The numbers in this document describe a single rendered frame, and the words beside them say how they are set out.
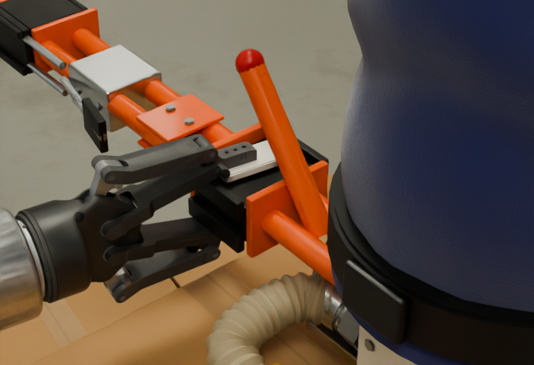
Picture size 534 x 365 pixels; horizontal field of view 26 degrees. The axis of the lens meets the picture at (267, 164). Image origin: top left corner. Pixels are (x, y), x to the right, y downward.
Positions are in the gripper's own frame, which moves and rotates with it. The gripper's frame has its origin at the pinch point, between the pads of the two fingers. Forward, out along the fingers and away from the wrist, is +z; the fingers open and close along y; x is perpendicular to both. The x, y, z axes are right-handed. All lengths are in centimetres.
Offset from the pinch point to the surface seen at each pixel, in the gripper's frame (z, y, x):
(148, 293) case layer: 15, 65, -60
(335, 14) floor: 151, 119, -208
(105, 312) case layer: 7, 65, -60
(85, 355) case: -16.3, 12.9, -0.9
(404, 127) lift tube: -6.4, -22.9, 27.0
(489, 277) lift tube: -4.2, -15.6, 32.8
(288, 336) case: -0.2, 12.9, 5.9
